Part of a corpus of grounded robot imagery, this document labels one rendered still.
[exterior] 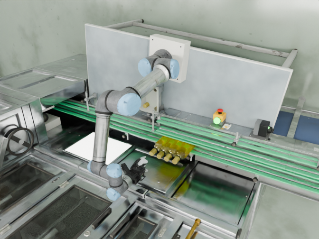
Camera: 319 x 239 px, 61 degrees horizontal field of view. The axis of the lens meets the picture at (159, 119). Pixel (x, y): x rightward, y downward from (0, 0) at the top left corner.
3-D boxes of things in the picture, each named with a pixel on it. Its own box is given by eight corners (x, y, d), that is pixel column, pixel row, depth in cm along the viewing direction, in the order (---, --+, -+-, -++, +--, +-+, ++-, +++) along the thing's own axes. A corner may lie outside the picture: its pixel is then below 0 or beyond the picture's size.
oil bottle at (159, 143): (167, 137, 205) (153, 151, 189) (168, 130, 203) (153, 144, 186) (174, 139, 203) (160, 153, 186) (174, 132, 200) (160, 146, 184)
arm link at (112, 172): (98, 166, 145) (101, 182, 150) (113, 172, 139) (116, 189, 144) (108, 159, 151) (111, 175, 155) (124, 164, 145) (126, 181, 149)
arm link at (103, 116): (90, 86, 144) (82, 174, 152) (105, 89, 138) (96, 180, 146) (106, 87, 154) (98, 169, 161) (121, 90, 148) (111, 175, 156)
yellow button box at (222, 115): (216, 118, 193) (212, 123, 187) (217, 109, 189) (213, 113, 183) (225, 121, 189) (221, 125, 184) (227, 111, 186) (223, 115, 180)
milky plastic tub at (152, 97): (145, 105, 221) (138, 110, 214) (144, 79, 211) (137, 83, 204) (163, 111, 213) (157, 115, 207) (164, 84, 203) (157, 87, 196)
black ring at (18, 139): (32, 145, 213) (7, 159, 197) (26, 121, 203) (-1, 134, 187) (37, 147, 211) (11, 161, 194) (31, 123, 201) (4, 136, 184)
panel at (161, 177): (93, 133, 233) (62, 153, 208) (92, 130, 232) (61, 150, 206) (189, 167, 193) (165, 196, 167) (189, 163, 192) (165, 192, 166)
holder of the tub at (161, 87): (145, 111, 224) (140, 115, 218) (145, 79, 211) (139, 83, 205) (164, 116, 216) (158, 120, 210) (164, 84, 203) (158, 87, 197)
